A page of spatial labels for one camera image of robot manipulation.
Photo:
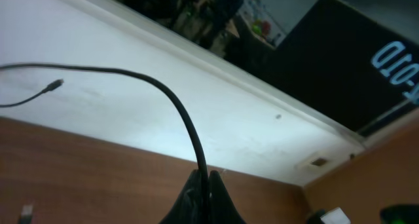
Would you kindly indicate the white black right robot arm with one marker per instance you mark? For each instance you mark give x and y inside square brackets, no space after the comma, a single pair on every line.
[394,214]

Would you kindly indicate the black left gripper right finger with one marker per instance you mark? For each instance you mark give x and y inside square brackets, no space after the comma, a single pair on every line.
[221,206]

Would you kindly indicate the dark sign with letters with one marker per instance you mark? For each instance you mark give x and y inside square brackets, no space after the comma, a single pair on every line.
[340,63]

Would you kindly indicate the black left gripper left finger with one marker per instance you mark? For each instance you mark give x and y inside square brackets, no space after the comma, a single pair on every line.
[188,205]

